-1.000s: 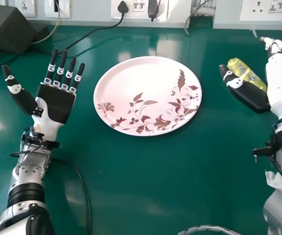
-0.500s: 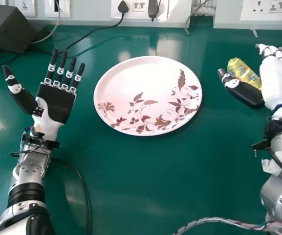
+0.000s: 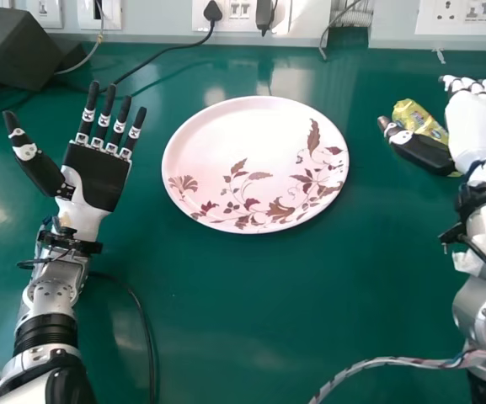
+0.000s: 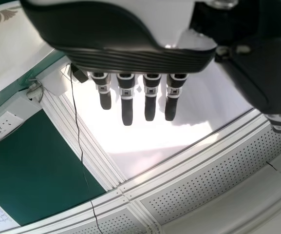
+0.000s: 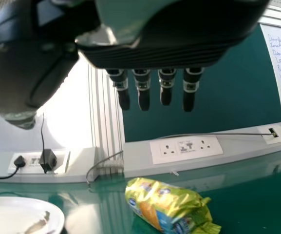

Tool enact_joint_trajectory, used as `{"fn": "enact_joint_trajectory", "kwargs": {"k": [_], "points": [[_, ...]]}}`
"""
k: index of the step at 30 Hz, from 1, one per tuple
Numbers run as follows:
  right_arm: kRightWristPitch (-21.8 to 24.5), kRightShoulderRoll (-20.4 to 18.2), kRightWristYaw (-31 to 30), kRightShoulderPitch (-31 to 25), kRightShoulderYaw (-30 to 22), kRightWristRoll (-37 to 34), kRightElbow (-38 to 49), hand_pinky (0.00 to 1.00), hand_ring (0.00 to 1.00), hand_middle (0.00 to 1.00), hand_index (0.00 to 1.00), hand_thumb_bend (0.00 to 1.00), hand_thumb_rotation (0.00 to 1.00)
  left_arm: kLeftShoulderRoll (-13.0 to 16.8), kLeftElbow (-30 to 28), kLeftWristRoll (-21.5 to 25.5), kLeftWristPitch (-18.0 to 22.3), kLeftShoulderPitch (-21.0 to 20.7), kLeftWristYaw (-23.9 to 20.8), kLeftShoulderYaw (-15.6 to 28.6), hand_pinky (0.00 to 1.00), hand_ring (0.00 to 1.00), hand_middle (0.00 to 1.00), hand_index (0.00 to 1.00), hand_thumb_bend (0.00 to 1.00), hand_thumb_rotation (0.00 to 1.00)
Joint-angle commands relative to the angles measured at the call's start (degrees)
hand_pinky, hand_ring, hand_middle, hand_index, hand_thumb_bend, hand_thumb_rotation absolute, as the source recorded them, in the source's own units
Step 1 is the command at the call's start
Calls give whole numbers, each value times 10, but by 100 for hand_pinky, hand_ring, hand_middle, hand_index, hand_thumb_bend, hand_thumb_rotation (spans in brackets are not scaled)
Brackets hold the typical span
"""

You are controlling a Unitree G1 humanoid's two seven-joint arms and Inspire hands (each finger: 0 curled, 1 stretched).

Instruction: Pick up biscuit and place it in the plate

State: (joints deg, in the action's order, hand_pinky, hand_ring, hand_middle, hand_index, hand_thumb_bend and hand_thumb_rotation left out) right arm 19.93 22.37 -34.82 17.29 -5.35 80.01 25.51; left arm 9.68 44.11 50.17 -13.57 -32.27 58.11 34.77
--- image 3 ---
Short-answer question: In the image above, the large black box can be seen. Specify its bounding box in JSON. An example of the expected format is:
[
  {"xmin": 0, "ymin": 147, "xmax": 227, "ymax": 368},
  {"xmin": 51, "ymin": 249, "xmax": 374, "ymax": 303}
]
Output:
[{"xmin": 0, "ymin": 7, "xmax": 63, "ymax": 93}]

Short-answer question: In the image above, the white wall socket plate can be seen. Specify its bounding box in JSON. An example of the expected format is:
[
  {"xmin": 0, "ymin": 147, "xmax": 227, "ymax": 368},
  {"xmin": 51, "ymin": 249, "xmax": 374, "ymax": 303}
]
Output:
[
  {"xmin": 27, "ymin": 0, "xmax": 65, "ymax": 29},
  {"xmin": 77, "ymin": 0, "xmax": 123, "ymax": 30}
]

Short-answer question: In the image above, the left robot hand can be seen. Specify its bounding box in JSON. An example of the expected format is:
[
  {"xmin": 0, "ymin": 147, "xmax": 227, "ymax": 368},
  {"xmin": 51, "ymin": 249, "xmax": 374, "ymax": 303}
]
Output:
[{"xmin": 1, "ymin": 80, "xmax": 148, "ymax": 256}]

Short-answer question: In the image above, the grey cable with yellowish connector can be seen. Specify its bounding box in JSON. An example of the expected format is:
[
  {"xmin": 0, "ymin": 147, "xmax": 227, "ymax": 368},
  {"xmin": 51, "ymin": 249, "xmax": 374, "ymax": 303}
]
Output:
[{"xmin": 54, "ymin": 31, "xmax": 103, "ymax": 76}]

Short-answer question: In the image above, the white plate brown leaf pattern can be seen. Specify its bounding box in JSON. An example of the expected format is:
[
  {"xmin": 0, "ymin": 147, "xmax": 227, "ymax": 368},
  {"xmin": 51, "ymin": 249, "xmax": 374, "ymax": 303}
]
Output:
[{"xmin": 161, "ymin": 95, "xmax": 350, "ymax": 234}]

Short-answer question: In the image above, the white corrugated conduit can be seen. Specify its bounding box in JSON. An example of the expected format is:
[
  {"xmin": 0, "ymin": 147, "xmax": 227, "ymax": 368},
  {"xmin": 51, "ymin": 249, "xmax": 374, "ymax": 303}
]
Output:
[{"xmin": 328, "ymin": 6, "xmax": 372, "ymax": 30}]

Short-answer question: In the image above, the yellow-green biscuit packet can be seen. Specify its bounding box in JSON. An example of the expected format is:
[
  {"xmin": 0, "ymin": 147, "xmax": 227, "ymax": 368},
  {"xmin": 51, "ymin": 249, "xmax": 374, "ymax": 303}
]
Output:
[{"xmin": 390, "ymin": 98, "xmax": 465, "ymax": 178}]

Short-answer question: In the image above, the small black box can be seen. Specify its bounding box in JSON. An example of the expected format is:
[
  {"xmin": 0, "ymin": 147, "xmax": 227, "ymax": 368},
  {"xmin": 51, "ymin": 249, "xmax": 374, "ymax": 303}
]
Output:
[{"xmin": 59, "ymin": 40, "xmax": 88, "ymax": 73}]

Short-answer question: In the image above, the black power adapter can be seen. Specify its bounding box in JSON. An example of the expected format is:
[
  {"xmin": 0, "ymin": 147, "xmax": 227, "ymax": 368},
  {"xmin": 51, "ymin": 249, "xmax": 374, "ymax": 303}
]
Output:
[{"xmin": 255, "ymin": 0, "xmax": 274, "ymax": 37}]

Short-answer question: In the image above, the braided white wire bundle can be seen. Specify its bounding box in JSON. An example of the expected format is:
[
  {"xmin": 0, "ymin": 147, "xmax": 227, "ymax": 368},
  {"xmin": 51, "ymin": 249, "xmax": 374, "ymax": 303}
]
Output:
[{"xmin": 307, "ymin": 349, "xmax": 486, "ymax": 404}]

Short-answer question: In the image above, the black cable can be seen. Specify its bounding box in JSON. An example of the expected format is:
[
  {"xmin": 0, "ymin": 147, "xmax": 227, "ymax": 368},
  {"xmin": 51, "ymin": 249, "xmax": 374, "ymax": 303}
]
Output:
[
  {"xmin": 86, "ymin": 271, "xmax": 160, "ymax": 404},
  {"xmin": 457, "ymin": 233, "xmax": 486, "ymax": 290}
]

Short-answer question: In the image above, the black plug with cable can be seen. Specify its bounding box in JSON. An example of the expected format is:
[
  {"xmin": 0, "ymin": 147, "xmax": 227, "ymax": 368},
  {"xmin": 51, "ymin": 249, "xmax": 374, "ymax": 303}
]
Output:
[{"xmin": 109, "ymin": 0, "xmax": 225, "ymax": 88}]

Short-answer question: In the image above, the white wall trunking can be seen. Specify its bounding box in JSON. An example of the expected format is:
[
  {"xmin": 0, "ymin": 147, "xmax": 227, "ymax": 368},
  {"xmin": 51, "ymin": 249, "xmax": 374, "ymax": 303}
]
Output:
[
  {"xmin": 27, "ymin": 0, "xmax": 331, "ymax": 48},
  {"xmin": 368, "ymin": 0, "xmax": 486, "ymax": 51}
]

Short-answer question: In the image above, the grey cable with plug end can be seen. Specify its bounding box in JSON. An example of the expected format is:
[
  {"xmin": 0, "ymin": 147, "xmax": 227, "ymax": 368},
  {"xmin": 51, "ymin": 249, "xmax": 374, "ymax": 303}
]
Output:
[{"xmin": 318, "ymin": 0, "xmax": 364, "ymax": 62}]

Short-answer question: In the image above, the wide white socket plate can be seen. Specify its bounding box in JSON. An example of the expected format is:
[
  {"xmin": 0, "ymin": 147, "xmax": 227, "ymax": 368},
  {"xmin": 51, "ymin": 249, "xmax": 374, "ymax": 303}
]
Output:
[
  {"xmin": 191, "ymin": 0, "xmax": 291, "ymax": 33},
  {"xmin": 414, "ymin": 0, "xmax": 486, "ymax": 37}
]

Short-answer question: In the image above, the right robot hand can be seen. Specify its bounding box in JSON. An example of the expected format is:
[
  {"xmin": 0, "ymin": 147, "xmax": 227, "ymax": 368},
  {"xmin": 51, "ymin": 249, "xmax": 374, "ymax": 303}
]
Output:
[{"xmin": 376, "ymin": 73, "xmax": 486, "ymax": 211}]

